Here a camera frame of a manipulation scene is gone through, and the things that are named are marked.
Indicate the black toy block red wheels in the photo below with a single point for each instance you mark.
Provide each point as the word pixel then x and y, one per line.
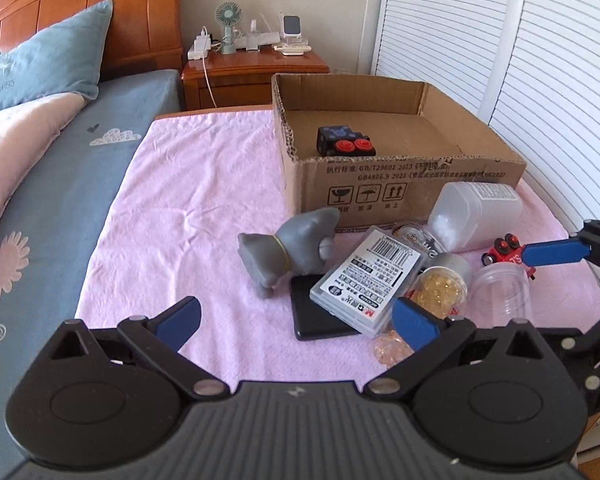
pixel 332 135

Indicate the clear labelled plastic case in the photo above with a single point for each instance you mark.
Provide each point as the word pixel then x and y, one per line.
pixel 365 280

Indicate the clear plastic jar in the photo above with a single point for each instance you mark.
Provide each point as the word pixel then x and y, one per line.
pixel 500 295

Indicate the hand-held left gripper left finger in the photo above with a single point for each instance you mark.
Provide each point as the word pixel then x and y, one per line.
pixel 180 322

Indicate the white louvered door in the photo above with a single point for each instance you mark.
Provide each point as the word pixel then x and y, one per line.
pixel 430 20
pixel 560 85

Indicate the pink blanket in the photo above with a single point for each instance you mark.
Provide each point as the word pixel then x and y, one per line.
pixel 190 210

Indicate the white remote control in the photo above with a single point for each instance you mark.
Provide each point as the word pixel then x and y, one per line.
pixel 294 52
pixel 292 47

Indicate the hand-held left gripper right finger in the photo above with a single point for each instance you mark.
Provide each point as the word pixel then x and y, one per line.
pixel 415 322

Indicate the wooden nightstand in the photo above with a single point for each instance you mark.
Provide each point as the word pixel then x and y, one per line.
pixel 250 67

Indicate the wooden headboard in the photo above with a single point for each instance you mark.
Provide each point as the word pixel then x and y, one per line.
pixel 130 10

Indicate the clear spray bottle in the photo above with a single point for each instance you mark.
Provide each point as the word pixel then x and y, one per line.
pixel 252 35

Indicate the white smart display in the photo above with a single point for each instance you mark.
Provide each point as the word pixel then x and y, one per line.
pixel 292 25

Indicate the pink floral pillow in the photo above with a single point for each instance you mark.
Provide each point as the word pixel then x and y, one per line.
pixel 10 150

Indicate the green desk fan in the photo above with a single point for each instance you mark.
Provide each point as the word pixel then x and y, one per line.
pixel 227 14

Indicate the black rectangular device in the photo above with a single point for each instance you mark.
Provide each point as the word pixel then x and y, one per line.
pixel 305 315

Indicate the cardboard box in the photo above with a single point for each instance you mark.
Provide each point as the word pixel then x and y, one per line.
pixel 370 180

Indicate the blue pillow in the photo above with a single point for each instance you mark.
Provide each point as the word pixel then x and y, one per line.
pixel 45 60

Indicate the red toy car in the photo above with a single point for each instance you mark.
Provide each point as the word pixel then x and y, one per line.
pixel 505 257

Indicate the white router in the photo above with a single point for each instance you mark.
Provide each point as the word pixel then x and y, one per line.
pixel 267 38

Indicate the jar of yellow beads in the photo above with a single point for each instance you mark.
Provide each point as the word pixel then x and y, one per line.
pixel 440 285

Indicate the white translucent plastic bottle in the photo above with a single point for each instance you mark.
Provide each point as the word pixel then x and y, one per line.
pixel 470 215

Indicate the white power strip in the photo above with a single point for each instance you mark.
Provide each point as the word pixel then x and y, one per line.
pixel 198 51

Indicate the bag of orange beads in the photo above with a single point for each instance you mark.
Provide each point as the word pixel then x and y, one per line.
pixel 387 347

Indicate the grey dog figurine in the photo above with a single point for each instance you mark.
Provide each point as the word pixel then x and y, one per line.
pixel 300 235

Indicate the blue printed bedsheet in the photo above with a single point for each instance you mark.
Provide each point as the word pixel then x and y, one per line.
pixel 70 185

